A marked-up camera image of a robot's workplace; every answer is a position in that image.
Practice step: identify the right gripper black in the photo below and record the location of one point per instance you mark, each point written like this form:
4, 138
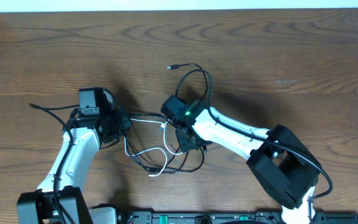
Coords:
184, 145

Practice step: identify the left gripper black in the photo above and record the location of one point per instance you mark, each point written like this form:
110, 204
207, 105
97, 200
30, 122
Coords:
126, 122

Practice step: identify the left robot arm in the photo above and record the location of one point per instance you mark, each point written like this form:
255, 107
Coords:
37, 207

